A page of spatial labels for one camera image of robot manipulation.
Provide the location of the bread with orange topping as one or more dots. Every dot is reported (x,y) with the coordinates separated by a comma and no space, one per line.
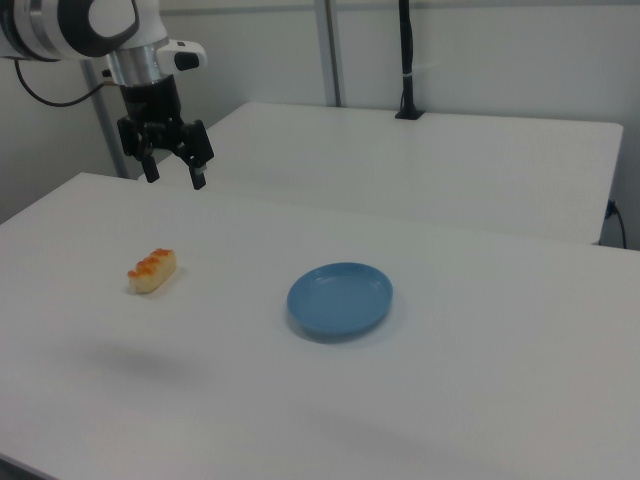
(152,270)

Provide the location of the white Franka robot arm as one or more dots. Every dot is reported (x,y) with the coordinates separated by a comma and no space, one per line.
(60,30)

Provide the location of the blue round plate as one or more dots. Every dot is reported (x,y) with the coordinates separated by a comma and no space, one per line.
(340,303)

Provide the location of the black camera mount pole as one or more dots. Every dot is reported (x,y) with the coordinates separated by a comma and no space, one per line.
(409,60)

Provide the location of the grey aluminium frame post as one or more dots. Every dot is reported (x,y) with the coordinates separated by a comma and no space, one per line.
(102,120)

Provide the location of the white rear table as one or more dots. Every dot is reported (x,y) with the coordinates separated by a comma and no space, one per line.
(420,165)

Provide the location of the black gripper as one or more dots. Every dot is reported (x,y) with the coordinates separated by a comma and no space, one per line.
(152,107)

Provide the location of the grey wall post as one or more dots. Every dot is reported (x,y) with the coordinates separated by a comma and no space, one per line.
(332,52)

